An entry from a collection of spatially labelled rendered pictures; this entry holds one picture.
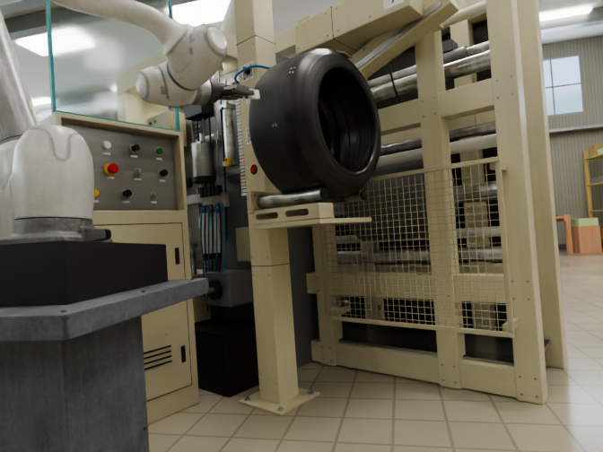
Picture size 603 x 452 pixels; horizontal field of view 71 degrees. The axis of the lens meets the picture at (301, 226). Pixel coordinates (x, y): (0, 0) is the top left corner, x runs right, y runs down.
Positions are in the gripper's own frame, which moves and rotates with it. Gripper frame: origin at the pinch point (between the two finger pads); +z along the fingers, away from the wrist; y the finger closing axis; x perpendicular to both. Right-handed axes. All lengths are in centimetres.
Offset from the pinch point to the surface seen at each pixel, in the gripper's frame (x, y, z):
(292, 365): 114, 28, 25
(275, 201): 38.2, 15.6, 19.0
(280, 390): 121, 28, 15
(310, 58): -11.7, -9.9, 23.6
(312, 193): 37.3, -4.4, 19.1
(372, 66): -16, -6, 79
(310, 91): 1.5, -12.5, 17.3
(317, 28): -38, 13, 65
